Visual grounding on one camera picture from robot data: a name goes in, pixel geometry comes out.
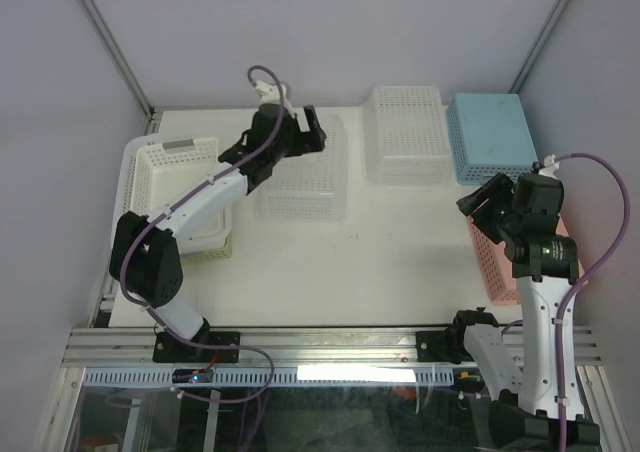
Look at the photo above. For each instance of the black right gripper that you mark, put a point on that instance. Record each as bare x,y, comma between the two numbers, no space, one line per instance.
493,189

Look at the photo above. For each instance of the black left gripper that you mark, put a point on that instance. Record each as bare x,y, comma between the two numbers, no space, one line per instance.
306,141

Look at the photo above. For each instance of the light blue perforated basket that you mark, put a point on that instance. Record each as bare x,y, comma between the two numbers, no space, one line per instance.
488,134

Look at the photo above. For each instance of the pink basket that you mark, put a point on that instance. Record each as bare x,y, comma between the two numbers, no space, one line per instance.
495,267

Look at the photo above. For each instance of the white perforated basket top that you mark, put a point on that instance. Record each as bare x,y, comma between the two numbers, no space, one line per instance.
405,139

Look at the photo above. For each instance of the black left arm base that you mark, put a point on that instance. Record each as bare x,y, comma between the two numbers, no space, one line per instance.
220,347

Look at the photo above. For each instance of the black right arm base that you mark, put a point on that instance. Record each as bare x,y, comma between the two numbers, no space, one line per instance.
447,345

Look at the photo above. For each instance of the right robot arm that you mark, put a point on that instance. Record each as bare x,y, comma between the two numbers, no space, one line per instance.
536,407

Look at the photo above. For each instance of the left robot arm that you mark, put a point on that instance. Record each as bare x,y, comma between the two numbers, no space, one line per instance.
145,258

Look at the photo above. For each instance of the yellow-green perforated basket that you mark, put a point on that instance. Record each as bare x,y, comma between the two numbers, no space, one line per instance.
224,252

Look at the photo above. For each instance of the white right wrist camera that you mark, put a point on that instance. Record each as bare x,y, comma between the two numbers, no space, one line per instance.
547,167

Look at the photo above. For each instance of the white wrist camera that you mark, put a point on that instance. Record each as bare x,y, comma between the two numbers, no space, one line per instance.
273,94
547,167

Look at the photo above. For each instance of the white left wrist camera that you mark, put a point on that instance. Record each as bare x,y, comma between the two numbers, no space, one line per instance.
273,94

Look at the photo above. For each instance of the right aluminium frame post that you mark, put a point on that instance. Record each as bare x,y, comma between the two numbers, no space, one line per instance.
540,43

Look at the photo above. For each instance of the aluminium frame post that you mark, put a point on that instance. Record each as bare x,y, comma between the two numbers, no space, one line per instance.
540,43
107,39

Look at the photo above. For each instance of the grey slotted cable duct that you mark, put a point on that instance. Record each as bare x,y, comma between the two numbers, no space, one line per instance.
314,375

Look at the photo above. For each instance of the left aluminium frame post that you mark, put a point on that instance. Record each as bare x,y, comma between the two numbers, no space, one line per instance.
107,39

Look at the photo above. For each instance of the aluminium mounting rail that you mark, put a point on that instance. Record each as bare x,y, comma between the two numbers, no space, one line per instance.
288,346

